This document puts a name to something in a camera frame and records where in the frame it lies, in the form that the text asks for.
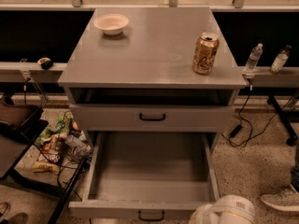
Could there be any grey drawer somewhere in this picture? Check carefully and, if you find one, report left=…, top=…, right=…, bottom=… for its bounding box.
left=69, top=132, right=220, bottom=221
left=70, top=105, right=234, bottom=133

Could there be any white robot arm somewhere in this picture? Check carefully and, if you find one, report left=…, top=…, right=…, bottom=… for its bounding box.
left=189, top=195, right=255, bottom=224

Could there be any grey drawer cabinet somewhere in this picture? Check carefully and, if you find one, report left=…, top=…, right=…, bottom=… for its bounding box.
left=59, top=7, right=246, bottom=146

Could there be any grey top drawer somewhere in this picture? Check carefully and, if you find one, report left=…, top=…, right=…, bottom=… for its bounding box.
left=70, top=105, right=234, bottom=133

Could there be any gold soda can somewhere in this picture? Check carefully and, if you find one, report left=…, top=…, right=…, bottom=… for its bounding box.
left=192, top=32, right=220, bottom=75

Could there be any crushed plastic bottle on floor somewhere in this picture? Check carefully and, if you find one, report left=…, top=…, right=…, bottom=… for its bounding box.
left=64, top=135, right=93, bottom=161

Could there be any black tripod leg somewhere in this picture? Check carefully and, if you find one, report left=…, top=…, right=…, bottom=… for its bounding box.
left=48, top=158, right=87, bottom=224

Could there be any white paper bowl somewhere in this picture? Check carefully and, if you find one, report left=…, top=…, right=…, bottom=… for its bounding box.
left=93, top=14, right=129, bottom=35

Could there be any green snack bag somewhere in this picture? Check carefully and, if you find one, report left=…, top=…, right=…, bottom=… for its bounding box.
left=36, top=111, right=73, bottom=143

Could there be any chips snack bag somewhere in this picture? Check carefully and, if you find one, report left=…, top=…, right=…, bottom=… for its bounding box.
left=33, top=134, right=64, bottom=175

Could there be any clear water bottle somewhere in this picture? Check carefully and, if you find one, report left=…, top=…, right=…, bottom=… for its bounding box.
left=244, top=43, right=263, bottom=73

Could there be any black yellow tape measure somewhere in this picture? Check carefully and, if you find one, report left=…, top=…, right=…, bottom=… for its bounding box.
left=37, top=57, right=53, bottom=70

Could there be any black wheeled stand leg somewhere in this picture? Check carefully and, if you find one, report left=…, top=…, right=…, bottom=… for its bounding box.
left=267, top=94, right=299, bottom=146

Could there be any grey knit sneaker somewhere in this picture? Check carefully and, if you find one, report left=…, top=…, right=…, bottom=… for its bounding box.
left=261, top=184, right=299, bottom=212

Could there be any dark shoe bottom left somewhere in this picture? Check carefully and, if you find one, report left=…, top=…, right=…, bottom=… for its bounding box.
left=0, top=202, right=28, bottom=224

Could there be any black power cable with adapter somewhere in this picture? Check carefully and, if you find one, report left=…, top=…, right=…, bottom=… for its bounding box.
left=221, top=77, right=291, bottom=148

